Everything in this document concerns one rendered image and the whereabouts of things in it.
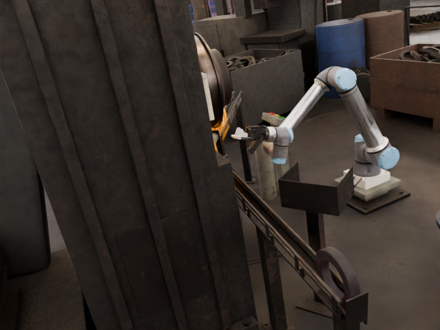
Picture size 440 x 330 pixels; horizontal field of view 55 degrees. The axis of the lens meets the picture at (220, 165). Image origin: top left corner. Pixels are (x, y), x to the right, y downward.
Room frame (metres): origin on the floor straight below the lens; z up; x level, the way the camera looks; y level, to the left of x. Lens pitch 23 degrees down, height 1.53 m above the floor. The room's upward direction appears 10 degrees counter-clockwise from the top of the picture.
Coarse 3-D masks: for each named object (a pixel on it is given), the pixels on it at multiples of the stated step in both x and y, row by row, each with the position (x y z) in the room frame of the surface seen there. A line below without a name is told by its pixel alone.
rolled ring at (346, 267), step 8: (328, 248) 1.04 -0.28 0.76; (320, 256) 1.06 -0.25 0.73; (328, 256) 1.01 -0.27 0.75; (336, 256) 0.99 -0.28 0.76; (320, 264) 1.06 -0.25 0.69; (328, 264) 1.07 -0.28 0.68; (336, 264) 0.98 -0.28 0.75; (344, 264) 0.97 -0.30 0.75; (320, 272) 1.06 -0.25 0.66; (328, 272) 1.07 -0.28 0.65; (344, 272) 0.95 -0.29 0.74; (352, 272) 0.95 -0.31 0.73; (328, 280) 1.05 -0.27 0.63; (344, 280) 0.94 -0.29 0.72; (352, 280) 0.93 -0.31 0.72; (336, 288) 1.03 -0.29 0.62; (344, 288) 0.94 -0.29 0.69; (352, 288) 0.92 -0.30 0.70; (344, 296) 0.95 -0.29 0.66; (352, 296) 0.92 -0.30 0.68; (344, 304) 0.95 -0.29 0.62
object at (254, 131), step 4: (248, 124) 2.29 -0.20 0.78; (252, 124) 2.30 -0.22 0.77; (248, 128) 2.24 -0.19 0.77; (252, 128) 2.22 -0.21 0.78; (256, 128) 2.24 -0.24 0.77; (260, 128) 2.27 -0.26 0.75; (264, 128) 2.27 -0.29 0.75; (248, 132) 2.25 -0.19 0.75; (252, 132) 2.23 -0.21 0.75; (256, 132) 2.23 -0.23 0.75; (260, 132) 2.26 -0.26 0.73; (264, 132) 2.27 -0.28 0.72; (248, 136) 2.23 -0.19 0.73; (252, 136) 2.23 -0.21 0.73; (256, 136) 2.23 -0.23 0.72; (264, 136) 2.26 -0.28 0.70; (252, 140) 2.22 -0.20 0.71; (256, 140) 2.24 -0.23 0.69; (264, 140) 2.26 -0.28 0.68
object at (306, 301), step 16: (288, 176) 1.71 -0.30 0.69; (352, 176) 1.63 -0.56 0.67; (288, 192) 1.62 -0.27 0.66; (304, 192) 1.57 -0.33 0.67; (320, 192) 1.53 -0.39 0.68; (336, 192) 1.49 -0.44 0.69; (352, 192) 1.63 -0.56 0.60; (304, 208) 1.57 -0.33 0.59; (320, 208) 1.53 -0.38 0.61; (336, 208) 1.49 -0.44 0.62; (320, 224) 1.63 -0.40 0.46; (320, 240) 1.62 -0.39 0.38; (304, 304) 1.64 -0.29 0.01; (320, 304) 1.62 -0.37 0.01
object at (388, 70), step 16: (400, 48) 4.38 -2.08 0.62; (416, 48) 4.48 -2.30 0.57; (432, 48) 4.11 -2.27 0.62; (384, 64) 4.03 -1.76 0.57; (400, 64) 3.86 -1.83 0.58; (416, 64) 3.70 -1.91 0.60; (432, 64) 3.56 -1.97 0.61; (384, 80) 4.03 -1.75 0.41; (400, 80) 3.86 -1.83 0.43; (416, 80) 3.70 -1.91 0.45; (432, 80) 3.55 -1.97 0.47; (384, 96) 4.04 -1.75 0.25; (400, 96) 3.86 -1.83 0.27; (416, 96) 3.70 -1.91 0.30; (432, 96) 3.55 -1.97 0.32; (384, 112) 4.06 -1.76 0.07; (400, 112) 4.15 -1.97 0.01; (416, 112) 3.69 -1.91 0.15; (432, 112) 3.54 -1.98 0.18
